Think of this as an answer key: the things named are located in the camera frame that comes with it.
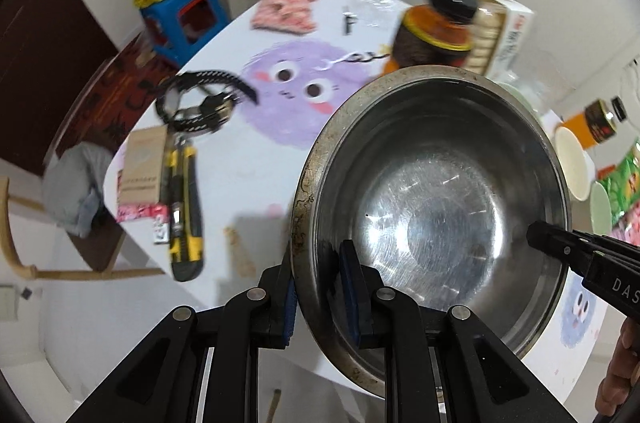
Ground person's right hand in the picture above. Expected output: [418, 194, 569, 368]
[594, 318, 639, 417]

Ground pink candy packet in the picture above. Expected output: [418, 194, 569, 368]
[250, 0, 319, 35]

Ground brown cardboard packet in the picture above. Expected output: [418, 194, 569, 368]
[118, 125, 167, 206]

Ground blue plastic stool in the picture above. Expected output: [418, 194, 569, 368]
[140, 0, 230, 68]

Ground orange juice bottle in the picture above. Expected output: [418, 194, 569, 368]
[383, 0, 477, 74]
[562, 96, 627, 149]

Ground large steel bowl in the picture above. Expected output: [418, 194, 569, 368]
[290, 66, 570, 395]

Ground green chips bag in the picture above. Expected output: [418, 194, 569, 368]
[599, 139, 640, 225]

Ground biscuit box clear plastic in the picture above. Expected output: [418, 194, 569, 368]
[463, 0, 536, 82]

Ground yellow black utility knife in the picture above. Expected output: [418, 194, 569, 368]
[168, 134, 204, 282]

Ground wooden chair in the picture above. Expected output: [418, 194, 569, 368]
[0, 142, 166, 281]

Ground cream ribbed bowl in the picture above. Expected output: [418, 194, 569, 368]
[553, 126, 596, 202]

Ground black wrist watch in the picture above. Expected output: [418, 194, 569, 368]
[154, 70, 259, 134]

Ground pink snack bag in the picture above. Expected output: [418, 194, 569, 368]
[611, 206, 640, 247]

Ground green ribbed bowl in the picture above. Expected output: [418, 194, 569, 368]
[498, 82, 541, 124]
[589, 182, 613, 235]

